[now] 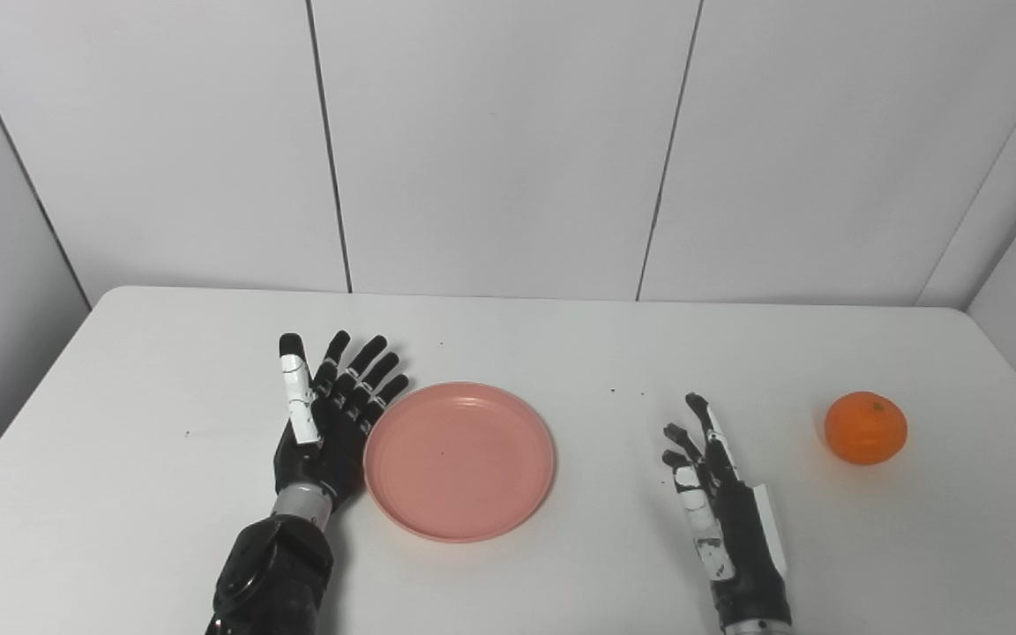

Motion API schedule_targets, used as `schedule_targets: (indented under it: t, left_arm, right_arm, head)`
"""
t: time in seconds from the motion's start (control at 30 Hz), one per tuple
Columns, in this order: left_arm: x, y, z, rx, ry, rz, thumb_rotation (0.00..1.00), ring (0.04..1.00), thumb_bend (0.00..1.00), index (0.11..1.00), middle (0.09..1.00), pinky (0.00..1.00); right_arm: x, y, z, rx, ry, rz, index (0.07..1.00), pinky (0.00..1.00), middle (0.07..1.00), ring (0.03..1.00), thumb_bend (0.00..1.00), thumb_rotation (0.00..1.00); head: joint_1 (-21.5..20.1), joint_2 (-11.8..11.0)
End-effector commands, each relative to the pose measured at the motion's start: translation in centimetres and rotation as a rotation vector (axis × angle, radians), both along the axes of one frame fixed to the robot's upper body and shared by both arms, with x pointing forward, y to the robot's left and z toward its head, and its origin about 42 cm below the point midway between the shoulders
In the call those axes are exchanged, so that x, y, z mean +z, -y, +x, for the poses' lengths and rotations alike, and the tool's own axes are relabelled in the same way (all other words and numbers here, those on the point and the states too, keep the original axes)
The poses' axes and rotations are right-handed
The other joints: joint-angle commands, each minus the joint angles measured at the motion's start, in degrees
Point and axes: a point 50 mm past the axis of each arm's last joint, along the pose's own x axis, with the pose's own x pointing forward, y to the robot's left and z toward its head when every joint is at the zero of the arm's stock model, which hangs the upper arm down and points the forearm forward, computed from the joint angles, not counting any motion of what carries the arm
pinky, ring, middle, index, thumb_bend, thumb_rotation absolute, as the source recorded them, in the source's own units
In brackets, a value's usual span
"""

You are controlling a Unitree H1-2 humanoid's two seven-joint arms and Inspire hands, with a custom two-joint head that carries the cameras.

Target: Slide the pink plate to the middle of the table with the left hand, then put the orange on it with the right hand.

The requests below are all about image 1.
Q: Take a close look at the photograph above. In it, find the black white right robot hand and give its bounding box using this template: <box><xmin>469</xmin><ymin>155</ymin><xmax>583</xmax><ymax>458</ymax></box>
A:
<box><xmin>661</xmin><ymin>392</ymin><xmax>793</xmax><ymax>629</ymax></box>

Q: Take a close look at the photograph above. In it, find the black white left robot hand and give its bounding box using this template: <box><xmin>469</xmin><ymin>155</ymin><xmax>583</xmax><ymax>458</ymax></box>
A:
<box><xmin>273</xmin><ymin>331</ymin><xmax>410</xmax><ymax>511</ymax></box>

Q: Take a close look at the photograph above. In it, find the pink plastic plate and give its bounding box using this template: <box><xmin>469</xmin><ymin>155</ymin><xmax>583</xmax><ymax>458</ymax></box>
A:
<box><xmin>362</xmin><ymin>381</ymin><xmax>557</xmax><ymax>543</ymax></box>

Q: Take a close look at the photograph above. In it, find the orange fruit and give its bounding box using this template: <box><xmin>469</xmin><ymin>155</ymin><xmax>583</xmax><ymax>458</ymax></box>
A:
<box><xmin>824</xmin><ymin>391</ymin><xmax>908</xmax><ymax>466</ymax></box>

